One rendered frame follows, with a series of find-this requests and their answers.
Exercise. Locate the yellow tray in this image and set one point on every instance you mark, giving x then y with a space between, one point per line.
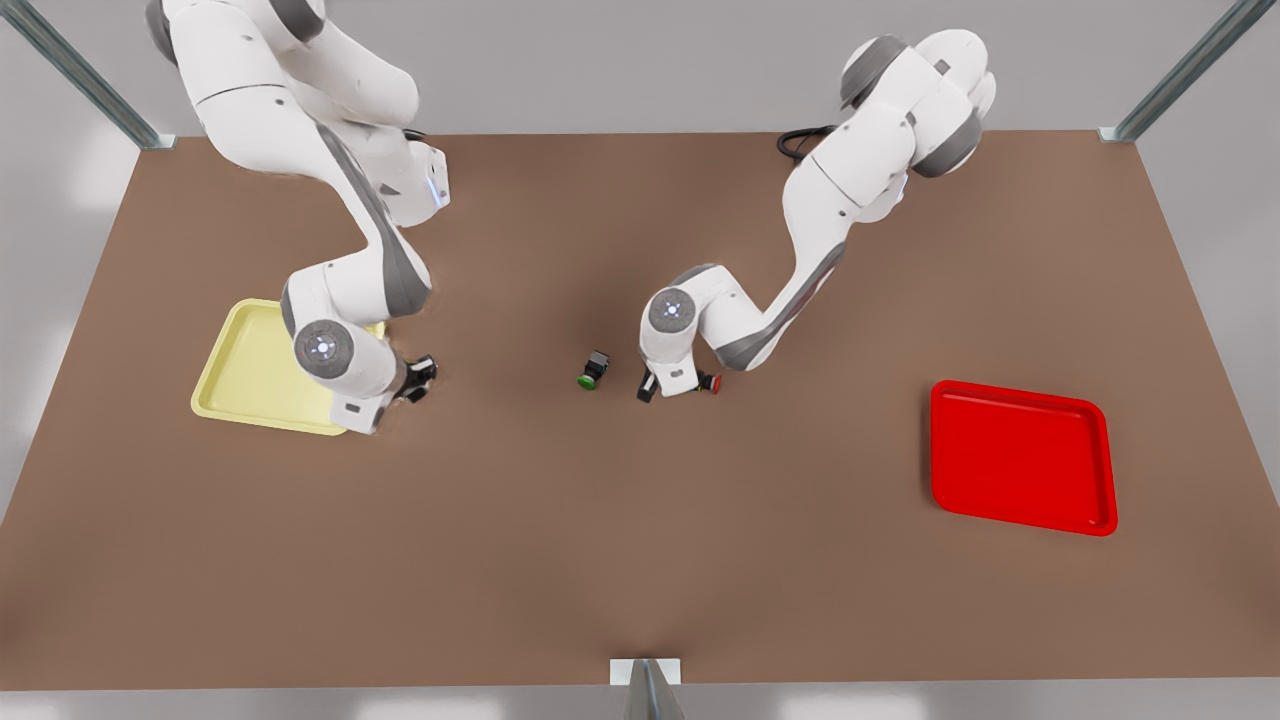
255 375

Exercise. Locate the red push-button switch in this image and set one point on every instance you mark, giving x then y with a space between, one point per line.
710 382

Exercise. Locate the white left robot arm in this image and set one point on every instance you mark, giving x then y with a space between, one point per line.
850 170

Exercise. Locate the green push-button switch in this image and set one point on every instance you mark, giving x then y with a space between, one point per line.
592 372

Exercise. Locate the silver frame post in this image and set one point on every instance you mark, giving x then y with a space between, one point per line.
80 75
1180 72
650 690

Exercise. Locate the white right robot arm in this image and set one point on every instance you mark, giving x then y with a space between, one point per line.
370 250

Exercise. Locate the red tray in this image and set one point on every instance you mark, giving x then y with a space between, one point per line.
1020 458

